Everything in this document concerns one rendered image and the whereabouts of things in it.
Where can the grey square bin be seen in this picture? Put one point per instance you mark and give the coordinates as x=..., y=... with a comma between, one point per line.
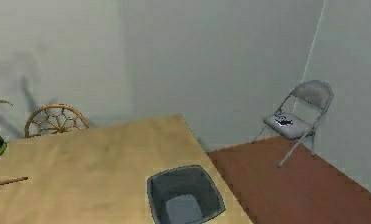
x=184, y=196

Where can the small black remote control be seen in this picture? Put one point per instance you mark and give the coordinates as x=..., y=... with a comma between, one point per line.
x=283, y=120

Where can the light wooden table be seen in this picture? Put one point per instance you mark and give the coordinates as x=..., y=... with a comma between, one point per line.
x=93, y=173

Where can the grey folding chair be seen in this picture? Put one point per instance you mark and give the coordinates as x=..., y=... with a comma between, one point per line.
x=301, y=125

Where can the round-backed wicker chair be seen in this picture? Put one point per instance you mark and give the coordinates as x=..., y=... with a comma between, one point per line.
x=55, y=120

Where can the green plant leaf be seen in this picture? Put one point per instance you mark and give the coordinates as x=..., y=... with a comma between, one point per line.
x=3, y=102

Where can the brown pencil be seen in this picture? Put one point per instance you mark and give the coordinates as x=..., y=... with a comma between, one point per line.
x=11, y=181

